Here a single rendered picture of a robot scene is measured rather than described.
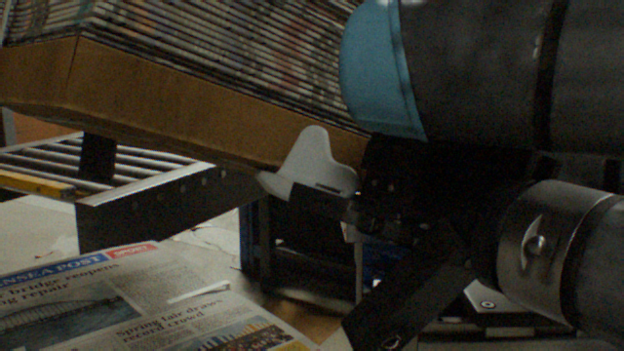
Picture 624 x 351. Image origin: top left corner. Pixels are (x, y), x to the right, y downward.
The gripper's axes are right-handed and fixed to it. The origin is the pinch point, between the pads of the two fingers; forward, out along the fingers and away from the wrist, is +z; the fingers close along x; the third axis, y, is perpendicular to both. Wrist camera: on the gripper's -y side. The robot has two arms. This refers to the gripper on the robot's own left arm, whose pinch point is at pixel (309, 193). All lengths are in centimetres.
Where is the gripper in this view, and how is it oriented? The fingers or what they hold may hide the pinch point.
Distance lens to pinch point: 51.5
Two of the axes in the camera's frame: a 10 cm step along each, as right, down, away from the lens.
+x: -7.4, -2.0, -6.4
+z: -6.1, -2.1, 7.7
